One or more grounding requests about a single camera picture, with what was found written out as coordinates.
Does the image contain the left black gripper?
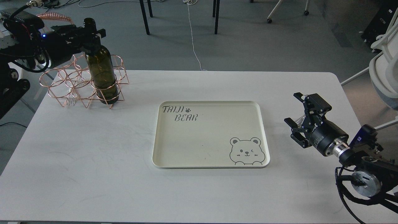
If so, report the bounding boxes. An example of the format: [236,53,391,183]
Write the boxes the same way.
[44,26,106,68]

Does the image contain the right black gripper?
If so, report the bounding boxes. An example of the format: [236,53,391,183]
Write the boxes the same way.
[284,92,348,156]

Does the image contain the dark green wine bottle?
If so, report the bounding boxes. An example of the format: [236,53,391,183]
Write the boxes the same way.
[84,17,120,105]

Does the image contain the silver metal jigger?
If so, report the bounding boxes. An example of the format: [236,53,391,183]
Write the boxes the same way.
[295,115,306,127]

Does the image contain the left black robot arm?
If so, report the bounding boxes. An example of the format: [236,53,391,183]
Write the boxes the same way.
[0,0,106,117]

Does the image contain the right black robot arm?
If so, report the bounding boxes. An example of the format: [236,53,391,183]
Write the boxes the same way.
[284,92,398,224]

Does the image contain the black table leg left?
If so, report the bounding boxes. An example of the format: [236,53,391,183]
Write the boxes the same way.
[139,0,153,35]

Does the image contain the black table leg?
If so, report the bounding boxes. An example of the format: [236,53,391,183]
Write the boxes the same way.
[139,0,153,35]
[212,0,220,35]

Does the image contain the white office chair right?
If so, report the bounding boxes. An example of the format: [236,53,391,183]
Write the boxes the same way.
[340,11,398,111]

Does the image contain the white chair base with casters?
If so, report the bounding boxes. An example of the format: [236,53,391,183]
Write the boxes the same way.
[266,0,312,24]

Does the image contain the cream bear serving tray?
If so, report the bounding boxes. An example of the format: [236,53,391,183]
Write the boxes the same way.
[152,101,270,169]

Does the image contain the black box on floor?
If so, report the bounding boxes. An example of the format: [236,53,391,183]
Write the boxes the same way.
[361,0,398,47]

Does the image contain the black table leg right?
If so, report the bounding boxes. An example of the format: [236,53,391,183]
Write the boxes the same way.
[212,0,220,35]

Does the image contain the copper wire bottle rack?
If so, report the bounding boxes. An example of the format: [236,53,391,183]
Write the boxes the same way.
[35,12,130,110]

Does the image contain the black floor cables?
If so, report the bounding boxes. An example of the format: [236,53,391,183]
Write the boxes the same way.
[31,0,81,10]

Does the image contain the white floor cable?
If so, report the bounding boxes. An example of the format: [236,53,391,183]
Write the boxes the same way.
[182,0,207,72]

